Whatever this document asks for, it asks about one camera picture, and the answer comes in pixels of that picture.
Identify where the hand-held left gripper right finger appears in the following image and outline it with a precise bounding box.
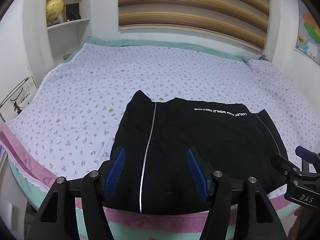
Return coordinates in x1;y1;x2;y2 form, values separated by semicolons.
187;147;288;240

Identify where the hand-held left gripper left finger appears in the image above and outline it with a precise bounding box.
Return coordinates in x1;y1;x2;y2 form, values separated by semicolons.
26;147;127;240

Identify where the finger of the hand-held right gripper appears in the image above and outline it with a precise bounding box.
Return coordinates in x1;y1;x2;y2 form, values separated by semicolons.
295;145;320;173
271;152;304;180

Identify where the black hooded jacket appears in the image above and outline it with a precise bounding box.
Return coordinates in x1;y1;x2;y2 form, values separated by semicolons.
102;90;289;215

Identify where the white floral quilt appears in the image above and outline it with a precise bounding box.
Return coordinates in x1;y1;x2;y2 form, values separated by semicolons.
0;42;320;193

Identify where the pink bed cover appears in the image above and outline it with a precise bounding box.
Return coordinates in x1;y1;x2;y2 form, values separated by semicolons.
0;122;304;229

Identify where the white printed paper bag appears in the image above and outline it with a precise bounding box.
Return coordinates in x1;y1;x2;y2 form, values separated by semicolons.
0;76;38;123

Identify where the white bookshelf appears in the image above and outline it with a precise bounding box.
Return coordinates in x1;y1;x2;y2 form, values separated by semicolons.
24;0;93;90

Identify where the black box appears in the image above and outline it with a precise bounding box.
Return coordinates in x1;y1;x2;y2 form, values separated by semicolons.
64;3;82;22

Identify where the striped window blind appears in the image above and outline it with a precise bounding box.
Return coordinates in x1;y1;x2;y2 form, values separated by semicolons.
117;0;272;50

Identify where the yellow globe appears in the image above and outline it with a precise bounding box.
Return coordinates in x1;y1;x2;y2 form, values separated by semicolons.
46;0;64;28

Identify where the wall map poster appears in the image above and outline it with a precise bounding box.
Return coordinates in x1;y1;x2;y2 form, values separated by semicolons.
295;0;320;67

